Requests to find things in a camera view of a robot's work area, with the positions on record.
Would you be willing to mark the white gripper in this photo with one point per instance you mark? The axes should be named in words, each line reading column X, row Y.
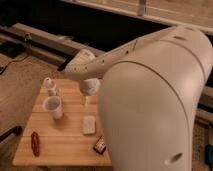
column 89, row 87

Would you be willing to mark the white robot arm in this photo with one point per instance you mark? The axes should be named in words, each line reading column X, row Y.
column 148, row 98

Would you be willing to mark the white plastic cup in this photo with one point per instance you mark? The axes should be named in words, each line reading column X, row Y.
column 53, row 105

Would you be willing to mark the small white bottle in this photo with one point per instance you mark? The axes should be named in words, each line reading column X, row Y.
column 51, row 87

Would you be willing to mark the wooden table board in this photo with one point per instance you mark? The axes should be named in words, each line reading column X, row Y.
column 62, row 142

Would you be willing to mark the dark chocolate bar box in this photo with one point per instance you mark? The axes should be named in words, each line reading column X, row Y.
column 100, row 146

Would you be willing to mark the red sausage toy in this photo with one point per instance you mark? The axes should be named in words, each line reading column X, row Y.
column 35, row 144

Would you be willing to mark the blue object at right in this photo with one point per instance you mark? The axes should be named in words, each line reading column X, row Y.
column 209, row 155

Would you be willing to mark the long grey metal rail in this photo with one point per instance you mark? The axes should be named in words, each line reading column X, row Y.
column 29, row 35

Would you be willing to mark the black handle at left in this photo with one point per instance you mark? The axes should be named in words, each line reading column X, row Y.
column 17, row 130

